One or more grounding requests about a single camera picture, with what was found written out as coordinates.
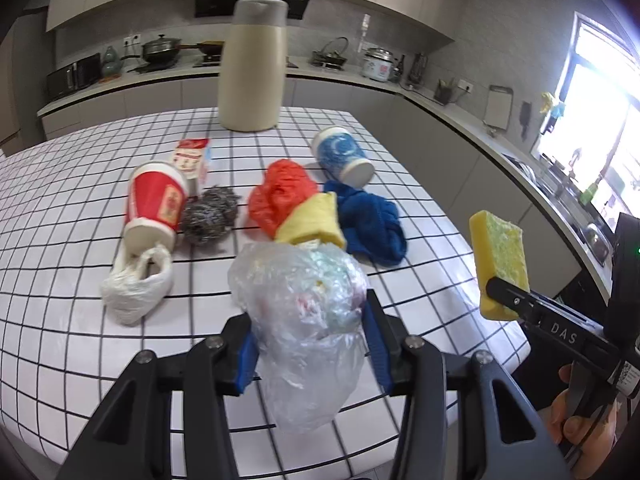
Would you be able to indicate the green ceramic vase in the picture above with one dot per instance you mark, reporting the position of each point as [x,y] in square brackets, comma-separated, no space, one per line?
[111,64]

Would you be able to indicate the steel wool scrubber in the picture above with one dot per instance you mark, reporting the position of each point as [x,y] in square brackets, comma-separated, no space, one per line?
[207,215]

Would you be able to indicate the black microwave oven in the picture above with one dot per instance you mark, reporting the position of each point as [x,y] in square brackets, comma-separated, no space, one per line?
[72,77]

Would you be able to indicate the black utensil rack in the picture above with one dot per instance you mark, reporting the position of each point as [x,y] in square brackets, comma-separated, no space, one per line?
[417,70]

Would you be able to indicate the red plastic bag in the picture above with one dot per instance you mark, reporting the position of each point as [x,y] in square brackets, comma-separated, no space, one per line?
[280,190]

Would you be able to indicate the black frying pan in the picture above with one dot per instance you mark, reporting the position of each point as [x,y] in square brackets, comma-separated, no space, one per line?
[211,48]

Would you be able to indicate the white wall socket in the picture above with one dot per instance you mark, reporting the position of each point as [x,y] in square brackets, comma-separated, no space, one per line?
[466,85]
[135,39]

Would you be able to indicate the white wall water filter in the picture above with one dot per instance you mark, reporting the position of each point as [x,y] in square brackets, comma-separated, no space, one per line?
[365,30]

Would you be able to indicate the white grid-pattern table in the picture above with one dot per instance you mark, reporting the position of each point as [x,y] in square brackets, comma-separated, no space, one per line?
[75,240]

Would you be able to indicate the clear plastic bag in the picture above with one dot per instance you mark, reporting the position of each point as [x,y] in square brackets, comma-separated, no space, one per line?
[300,310]

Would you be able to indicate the dark bottle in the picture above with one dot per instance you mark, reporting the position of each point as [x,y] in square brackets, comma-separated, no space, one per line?
[398,70]

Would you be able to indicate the black cleaver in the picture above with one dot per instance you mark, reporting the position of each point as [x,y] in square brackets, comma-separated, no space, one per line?
[525,120]

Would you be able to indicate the white rice cooker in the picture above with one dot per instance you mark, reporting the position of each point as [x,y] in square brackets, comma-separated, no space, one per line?
[376,66]

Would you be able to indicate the white plastic bag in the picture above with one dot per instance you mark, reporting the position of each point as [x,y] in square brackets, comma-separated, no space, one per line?
[130,295]

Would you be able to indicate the beige cutting board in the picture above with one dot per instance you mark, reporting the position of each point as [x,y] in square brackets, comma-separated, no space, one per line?
[498,109]

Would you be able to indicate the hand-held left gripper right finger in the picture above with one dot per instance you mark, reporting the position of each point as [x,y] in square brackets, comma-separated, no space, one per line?
[380,357]

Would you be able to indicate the red and white carton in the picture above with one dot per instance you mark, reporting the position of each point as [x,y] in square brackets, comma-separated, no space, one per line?
[192,157]

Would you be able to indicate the black utensil holder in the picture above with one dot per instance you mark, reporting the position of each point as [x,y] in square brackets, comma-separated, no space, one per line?
[444,94]

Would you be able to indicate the yellow sponge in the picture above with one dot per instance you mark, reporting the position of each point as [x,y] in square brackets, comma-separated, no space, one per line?
[500,245]

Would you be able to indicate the black pot with lid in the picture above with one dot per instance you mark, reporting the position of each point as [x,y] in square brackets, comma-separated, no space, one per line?
[160,50]

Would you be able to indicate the person's right hand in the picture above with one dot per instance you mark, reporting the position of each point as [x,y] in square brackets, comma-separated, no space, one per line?
[575,430]

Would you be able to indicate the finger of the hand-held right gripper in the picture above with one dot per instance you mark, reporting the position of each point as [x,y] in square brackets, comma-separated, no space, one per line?
[505,292]

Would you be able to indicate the beige thermos jug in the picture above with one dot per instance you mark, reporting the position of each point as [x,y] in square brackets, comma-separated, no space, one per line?
[252,70]

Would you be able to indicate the blue and white paper cup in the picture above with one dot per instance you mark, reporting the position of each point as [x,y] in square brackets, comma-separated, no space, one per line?
[340,152]

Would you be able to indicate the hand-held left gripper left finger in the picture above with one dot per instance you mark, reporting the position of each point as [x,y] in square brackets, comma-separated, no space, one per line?
[247,357]

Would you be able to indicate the kitchen window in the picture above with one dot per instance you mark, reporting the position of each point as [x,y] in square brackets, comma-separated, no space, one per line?
[590,110]

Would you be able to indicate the yellow rubber gloves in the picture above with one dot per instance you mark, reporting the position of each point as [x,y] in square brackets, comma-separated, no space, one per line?
[550,105]

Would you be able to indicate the kitchen sink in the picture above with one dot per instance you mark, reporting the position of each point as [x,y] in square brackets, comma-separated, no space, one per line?
[555,185]

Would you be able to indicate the yellow cloth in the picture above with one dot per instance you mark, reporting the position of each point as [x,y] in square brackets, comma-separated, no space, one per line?
[315,220]

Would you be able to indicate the blue cloth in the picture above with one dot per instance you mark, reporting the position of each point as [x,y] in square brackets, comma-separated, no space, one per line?
[370,225]

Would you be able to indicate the red paper cup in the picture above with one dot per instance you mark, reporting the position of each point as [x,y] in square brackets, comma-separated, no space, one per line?
[155,200]

